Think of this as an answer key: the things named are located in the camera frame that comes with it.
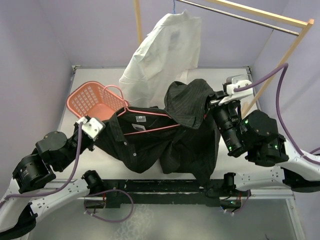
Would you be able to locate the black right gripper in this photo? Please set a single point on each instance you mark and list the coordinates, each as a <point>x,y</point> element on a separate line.
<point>214,100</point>

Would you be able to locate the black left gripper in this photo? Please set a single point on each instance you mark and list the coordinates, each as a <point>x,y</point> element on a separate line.
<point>92,143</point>

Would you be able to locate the dark pinstriped shirt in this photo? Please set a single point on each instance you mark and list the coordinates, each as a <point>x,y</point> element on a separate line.
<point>191,147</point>

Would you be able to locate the pink wire hanger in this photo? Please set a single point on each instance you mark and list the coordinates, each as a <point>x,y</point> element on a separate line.
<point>140,116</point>

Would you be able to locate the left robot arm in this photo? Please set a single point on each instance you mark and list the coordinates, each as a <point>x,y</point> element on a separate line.
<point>25,203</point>

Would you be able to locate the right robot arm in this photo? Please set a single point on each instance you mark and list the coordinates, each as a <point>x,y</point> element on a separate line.
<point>256,136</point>

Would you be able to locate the white hanging shirt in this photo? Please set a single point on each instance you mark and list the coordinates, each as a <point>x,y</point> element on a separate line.
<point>170,49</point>

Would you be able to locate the blue hanger hook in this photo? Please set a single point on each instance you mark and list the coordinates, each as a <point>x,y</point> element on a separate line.
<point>174,7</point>

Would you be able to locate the pink plastic laundry basket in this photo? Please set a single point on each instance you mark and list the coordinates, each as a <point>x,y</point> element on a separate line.
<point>96,100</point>

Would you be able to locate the wooden clothes rack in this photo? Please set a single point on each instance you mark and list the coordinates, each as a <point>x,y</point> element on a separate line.
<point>227,42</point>

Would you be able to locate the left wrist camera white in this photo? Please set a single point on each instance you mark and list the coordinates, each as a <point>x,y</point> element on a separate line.
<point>91,126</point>

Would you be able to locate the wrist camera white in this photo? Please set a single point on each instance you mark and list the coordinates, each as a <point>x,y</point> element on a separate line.
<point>91,126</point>
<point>234,90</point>

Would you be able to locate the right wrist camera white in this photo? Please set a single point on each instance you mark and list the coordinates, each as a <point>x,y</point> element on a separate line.
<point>234,90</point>

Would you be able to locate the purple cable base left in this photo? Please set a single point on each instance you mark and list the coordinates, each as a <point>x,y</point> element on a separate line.
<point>113,201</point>

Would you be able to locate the purple cable base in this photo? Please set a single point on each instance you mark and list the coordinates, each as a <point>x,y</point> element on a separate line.
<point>113,201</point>
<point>232,205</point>

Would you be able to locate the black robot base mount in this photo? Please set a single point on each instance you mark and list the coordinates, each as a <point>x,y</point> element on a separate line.
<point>170,192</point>

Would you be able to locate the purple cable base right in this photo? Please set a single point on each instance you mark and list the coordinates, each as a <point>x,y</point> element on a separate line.
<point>232,205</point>

